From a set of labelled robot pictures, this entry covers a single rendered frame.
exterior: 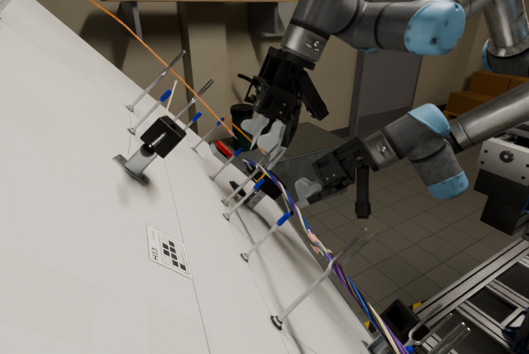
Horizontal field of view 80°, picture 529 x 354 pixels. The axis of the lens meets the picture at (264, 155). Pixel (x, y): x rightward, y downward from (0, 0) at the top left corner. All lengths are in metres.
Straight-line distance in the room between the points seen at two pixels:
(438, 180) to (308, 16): 0.41
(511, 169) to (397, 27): 0.64
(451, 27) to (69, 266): 0.53
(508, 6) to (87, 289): 1.03
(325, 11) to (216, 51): 2.14
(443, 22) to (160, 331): 0.50
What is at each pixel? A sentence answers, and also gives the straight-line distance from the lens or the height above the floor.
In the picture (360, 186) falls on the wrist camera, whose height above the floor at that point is 1.12.
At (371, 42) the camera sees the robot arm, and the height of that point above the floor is 1.40.
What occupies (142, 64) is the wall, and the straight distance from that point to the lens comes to 2.70.
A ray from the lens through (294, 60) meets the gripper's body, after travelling 0.56.
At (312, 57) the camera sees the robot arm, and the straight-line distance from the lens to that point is 0.57.
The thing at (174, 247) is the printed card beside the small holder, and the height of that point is 1.25.
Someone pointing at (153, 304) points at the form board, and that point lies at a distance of 0.25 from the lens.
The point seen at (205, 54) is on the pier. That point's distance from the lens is 2.64.
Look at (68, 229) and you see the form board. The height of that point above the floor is 1.33.
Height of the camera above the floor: 1.46
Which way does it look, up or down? 25 degrees down
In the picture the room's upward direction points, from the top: straight up
